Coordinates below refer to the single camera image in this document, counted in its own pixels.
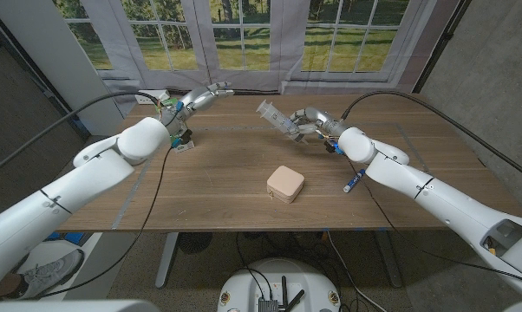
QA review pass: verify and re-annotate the green straws package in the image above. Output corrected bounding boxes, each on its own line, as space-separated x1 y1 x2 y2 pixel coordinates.
158 97 196 153

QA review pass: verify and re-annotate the white table leg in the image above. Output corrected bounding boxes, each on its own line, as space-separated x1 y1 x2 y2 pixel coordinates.
154 232 179 290
375 231 403 289

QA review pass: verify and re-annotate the black round floor disc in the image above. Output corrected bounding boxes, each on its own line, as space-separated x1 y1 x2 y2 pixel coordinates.
176 232 213 256

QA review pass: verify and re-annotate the black backdrop stand pole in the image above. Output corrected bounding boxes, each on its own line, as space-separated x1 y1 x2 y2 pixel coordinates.
411 0 473 94

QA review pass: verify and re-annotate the pink square box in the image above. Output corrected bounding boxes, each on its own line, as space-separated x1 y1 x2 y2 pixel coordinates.
266 165 306 205

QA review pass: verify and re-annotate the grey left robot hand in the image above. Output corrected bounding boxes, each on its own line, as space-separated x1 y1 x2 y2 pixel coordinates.
169 81 235 126

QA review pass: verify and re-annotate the white power strip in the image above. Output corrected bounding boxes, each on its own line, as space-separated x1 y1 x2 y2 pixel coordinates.
134 88 171 105

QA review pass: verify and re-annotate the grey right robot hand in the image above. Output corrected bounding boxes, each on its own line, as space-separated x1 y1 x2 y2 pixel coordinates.
288 107 349 142

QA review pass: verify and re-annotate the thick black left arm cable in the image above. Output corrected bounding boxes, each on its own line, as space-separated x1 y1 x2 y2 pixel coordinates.
0 90 161 179

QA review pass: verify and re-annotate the white pillar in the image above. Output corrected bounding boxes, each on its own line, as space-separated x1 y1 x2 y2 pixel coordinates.
0 0 126 137

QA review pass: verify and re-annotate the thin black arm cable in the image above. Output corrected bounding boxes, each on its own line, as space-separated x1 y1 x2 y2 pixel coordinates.
38 146 175 299
345 158 522 287

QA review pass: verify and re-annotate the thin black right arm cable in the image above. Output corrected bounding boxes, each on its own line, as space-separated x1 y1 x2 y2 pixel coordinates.
345 158 522 287

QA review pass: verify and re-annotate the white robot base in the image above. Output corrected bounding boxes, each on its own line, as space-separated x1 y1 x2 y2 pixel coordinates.
216 257 343 312

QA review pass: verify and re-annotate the grey sneaker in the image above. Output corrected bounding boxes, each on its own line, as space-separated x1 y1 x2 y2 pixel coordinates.
17 249 85 300

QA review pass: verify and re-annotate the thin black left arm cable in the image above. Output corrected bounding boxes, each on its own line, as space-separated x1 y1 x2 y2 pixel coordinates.
38 146 175 299

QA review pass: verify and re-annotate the blue and white marker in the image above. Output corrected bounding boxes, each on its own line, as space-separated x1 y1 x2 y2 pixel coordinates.
343 167 368 194

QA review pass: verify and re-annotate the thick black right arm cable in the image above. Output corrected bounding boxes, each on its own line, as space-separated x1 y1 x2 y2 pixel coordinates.
341 89 522 185

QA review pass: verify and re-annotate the large clear plastic syringe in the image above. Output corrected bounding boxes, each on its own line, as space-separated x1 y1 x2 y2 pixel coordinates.
255 99 309 145

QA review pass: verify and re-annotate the printed window backdrop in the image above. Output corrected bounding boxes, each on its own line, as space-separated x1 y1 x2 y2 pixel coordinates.
52 0 461 116

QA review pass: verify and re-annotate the person's bare leg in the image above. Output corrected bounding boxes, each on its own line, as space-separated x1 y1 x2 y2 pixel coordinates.
0 283 23 300

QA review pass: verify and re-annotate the white floor cable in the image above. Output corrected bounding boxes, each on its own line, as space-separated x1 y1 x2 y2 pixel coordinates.
325 231 388 312

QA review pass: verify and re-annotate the white floor mat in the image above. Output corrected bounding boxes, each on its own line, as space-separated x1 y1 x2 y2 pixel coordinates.
0 233 101 300

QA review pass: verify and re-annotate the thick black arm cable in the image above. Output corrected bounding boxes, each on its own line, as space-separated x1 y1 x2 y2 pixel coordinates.
341 89 522 185
0 90 161 179

